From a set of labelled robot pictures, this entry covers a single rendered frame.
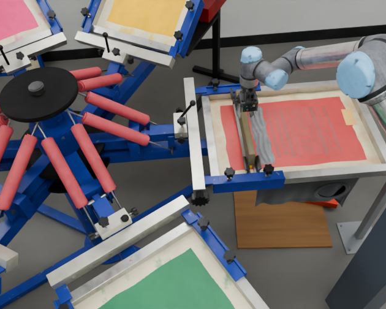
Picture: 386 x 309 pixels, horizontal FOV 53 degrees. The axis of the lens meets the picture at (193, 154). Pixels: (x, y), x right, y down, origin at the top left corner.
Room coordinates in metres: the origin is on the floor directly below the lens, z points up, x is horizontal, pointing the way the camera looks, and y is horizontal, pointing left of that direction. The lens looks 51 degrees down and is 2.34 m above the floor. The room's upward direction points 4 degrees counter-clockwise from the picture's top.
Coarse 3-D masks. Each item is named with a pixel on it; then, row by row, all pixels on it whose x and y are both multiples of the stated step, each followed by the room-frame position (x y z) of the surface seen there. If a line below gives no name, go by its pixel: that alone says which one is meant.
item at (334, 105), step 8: (264, 104) 1.40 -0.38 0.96; (272, 104) 1.40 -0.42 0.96; (280, 104) 1.39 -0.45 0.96; (288, 104) 1.39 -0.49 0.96; (296, 104) 1.39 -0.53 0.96; (304, 104) 1.38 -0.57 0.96; (312, 104) 1.38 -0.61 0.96; (320, 104) 1.37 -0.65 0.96; (328, 104) 1.37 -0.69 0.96; (336, 104) 1.37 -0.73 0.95; (224, 112) 1.37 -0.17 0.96; (232, 112) 1.36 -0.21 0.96; (248, 112) 1.35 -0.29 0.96; (264, 112) 1.35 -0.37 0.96; (328, 112) 1.32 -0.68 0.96; (336, 112) 1.31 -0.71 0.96; (224, 120) 1.31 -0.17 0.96; (232, 120) 1.31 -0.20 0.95; (248, 120) 1.30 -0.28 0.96; (336, 120) 1.26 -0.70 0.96; (344, 120) 1.26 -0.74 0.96; (224, 128) 1.26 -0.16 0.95; (232, 128) 1.25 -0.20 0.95
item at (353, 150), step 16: (336, 128) 1.21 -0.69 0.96; (352, 128) 1.20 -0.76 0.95; (240, 144) 1.15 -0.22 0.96; (272, 144) 1.14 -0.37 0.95; (352, 144) 1.11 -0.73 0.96; (240, 160) 1.06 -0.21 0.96; (288, 160) 1.04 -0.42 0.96; (304, 160) 1.03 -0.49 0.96; (320, 160) 1.03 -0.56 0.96; (336, 160) 1.02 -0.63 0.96; (352, 160) 1.02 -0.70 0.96
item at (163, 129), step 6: (150, 126) 1.22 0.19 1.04; (156, 126) 1.22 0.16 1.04; (162, 126) 1.22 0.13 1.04; (168, 126) 1.22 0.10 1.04; (150, 132) 1.19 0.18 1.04; (156, 132) 1.18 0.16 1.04; (162, 132) 1.18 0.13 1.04; (168, 132) 1.18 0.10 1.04; (150, 138) 1.17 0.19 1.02; (156, 138) 1.17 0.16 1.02; (162, 138) 1.17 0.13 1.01; (174, 138) 1.17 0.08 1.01; (186, 138) 1.17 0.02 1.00
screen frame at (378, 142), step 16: (208, 96) 1.45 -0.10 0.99; (224, 96) 1.46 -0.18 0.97; (208, 112) 1.34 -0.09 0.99; (368, 112) 1.26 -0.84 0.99; (208, 128) 1.23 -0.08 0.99; (368, 128) 1.17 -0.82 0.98; (208, 144) 1.14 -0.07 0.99; (384, 144) 1.06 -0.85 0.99; (208, 160) 1.07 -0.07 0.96; (384, 160) 0.98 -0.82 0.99; (288, 176) 0.93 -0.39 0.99; (304, 176) 0.93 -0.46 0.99; (320, 176) 0.92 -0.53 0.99; (336, 176) 0.92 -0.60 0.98; (352, 176) 0.92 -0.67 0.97; (368, 176) 0.92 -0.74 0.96
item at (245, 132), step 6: (240, 90) 1.40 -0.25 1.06; (246, 114) 1.24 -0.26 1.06; (240, 120) 1.23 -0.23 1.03; (246, 120) 1.20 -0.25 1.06; (240, 126) 1.22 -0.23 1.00; (246, 126) 1.16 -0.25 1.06; (246, 132) 1.13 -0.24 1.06; (246, 138) 1.10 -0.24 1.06; (246, 144) 1.07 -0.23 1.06; (252, 144) 1.06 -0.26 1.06; (246, 150) 1.05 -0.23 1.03; (252, 150) 1.03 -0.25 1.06; (246, 156) 1.04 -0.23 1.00; (252, 156) 1.00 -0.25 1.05; (252, 162) 1.00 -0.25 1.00
